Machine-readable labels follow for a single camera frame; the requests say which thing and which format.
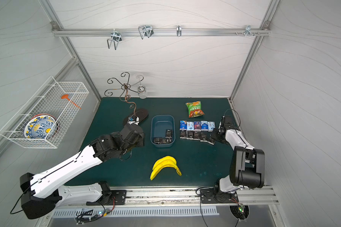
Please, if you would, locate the aluminium rail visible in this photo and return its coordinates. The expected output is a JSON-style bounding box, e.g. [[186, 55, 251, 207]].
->
[[52, 27, 271, 37], [45, 185, 279, 206]]

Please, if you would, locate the metal scroll stand dark base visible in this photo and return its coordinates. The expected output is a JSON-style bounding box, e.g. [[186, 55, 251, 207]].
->
[[104, 72, 149, 124]]

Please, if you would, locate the metal bracket hook right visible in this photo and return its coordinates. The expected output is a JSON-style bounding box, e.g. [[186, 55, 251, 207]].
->
[[235, 25, 260, 37]]

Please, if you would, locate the teal plastic storage box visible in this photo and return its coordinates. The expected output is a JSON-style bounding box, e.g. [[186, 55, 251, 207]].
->
[[150, 115, 176, 148]]

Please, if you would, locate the white blue tissue pack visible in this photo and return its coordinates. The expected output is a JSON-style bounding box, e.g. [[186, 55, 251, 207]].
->
[[208, 121, 216, 132]]

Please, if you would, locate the orange plastic spoon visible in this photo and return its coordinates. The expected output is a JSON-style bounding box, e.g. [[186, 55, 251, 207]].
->
[[61, 94, 81, 109]]

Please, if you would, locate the blue yellow patterned plate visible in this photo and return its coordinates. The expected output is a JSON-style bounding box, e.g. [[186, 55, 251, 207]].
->
[[24, 114, 58, 139]]

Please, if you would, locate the black face tissue pack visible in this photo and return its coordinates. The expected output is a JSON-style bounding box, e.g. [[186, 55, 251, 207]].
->
[[200, 131, 208, 142], [207, 136, 216, 145], [193, 131, 201, 141], [187, 131, 194, 140], [180, 130, 187, 139]]

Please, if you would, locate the clear glass cup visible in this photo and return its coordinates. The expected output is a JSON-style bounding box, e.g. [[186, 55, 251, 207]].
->
[[136, 75, 148, 99]]

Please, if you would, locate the aluminium top rail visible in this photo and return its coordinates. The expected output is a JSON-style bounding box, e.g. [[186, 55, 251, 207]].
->
[[52, 27, 271, 37]]

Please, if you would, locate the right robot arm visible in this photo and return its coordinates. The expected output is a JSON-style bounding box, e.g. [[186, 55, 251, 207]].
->
[[211, 115, 265, 194]]

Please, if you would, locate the white wire basket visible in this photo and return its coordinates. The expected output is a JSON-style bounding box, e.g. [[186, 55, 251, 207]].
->
[[0, 77, 89, 148]]

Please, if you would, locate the green snack bag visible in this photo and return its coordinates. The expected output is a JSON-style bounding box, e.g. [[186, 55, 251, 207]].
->
[[186, 101, 204, 118]]

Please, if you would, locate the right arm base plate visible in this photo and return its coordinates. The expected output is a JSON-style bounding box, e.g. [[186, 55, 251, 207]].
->
[[196, 187, 239, 204]]

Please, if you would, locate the aluminium front rail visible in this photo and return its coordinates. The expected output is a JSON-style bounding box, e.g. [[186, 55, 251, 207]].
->
[[45, 185, 279, 206]]

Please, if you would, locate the black Face tissue pack back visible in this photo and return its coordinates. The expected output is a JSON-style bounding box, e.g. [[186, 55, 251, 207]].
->
[[193, 131, 201, 141]]

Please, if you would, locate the metal double hook middle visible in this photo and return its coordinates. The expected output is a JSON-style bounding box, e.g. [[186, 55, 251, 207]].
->
[[138, 25, 154, 39]]

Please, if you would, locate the metal double hook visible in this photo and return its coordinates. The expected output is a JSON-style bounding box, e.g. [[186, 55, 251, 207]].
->
[[107, 30, 122, 50], [138, 25, 154, 39]]

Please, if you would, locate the small metal hook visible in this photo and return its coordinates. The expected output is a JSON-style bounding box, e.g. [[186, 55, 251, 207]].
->
[[176, 25, 182, 37]]

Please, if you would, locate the metal double hook left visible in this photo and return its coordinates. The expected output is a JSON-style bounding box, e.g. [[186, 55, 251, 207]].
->
[[107, 30, 122, 50]]

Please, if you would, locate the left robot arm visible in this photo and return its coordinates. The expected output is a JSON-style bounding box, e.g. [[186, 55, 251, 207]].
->
[[20, 123, 145, 219]]

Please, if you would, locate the yellow banana bunch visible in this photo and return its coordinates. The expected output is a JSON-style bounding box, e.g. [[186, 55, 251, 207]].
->
[[150, 156, 182, 181]]

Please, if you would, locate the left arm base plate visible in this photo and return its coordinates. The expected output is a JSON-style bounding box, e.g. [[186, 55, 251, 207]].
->
[[86, 190, 127, 206]]

